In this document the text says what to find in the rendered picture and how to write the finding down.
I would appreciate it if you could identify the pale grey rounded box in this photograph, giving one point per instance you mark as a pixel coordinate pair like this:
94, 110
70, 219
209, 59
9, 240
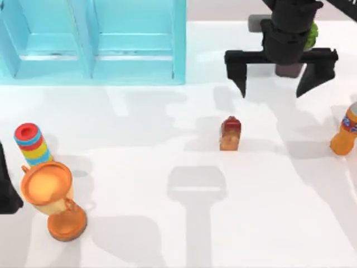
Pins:
254, 23

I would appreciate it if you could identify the orange bottle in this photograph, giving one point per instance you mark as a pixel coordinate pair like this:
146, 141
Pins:
343, 136

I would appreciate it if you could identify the light blue rack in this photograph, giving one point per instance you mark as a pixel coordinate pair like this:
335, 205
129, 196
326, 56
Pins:
134, 25

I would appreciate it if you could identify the stack of coloured rings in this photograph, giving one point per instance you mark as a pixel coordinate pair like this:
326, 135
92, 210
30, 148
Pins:
33, 145

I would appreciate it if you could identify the orange trophy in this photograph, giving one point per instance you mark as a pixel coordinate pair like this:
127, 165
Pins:
51, 190

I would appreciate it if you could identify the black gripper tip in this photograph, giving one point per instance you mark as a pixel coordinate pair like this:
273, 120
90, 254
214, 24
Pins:
7, 190

